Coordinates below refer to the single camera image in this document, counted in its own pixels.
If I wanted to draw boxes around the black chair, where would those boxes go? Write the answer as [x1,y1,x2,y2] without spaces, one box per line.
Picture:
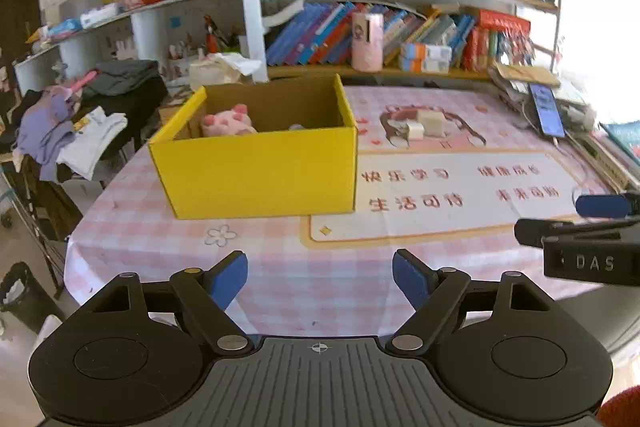
[0,147,85,300]

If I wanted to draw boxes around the row of colourful books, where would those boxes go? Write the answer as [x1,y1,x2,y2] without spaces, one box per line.
[265,1,478,68]

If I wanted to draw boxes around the black cloth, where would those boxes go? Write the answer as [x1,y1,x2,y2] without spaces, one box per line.
[80,77,169,158]

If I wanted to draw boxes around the purple cloth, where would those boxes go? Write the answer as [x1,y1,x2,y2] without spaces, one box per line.
[15,87,85,182]

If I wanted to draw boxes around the red boxed book set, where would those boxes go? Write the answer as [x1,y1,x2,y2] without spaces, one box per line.
[472,9,535,72]

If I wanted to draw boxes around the white tissue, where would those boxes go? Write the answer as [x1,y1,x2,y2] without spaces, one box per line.
[207,52,263,78]

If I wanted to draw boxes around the red cloth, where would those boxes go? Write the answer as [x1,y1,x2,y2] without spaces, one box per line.
[597,386,640,427]

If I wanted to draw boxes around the smartphone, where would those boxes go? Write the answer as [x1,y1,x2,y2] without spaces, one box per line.
[528,83,567,139]

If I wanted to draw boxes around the cream tissue box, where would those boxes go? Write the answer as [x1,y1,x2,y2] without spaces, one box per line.
[189,59,246,92]

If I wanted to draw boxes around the yellow cardboard box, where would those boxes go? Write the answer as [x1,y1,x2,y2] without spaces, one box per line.
[148,74,359,220]

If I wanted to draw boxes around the pink stick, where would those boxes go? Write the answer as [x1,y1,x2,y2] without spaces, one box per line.
[65,71,99,94]

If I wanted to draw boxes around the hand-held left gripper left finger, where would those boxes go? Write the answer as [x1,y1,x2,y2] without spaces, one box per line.
[92,249,253,355]

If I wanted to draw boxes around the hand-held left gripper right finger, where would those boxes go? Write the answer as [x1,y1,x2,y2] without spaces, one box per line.
[385,248,551,354]

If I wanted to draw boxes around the pink printed tumbler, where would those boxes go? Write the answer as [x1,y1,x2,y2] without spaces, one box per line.
[351,12,385,72]

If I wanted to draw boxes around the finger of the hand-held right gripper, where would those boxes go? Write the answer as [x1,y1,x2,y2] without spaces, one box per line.
[515,217,640,250]
[575,192,640,219]

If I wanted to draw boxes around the white printed shirt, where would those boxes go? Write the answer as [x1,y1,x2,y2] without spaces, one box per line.
[56,107,129,180]

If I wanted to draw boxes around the pile of books and papers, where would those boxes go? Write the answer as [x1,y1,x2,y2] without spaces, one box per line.
[487,62,640,208]

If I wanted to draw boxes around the bunch of pens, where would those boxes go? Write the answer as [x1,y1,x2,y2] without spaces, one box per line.
[204,14,242,54]

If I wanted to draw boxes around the orange and white box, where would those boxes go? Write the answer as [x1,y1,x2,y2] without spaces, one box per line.
[400,57,451,74]
[400,43,452,60]

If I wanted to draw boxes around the teal book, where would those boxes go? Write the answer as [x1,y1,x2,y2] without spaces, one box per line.
[600,122,640,158]

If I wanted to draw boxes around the pink plush toy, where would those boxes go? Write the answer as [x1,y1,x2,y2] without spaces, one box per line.
[201,104,259,138]

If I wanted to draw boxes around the black trash bin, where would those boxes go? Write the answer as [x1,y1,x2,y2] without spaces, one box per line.
[0,262,66,334]

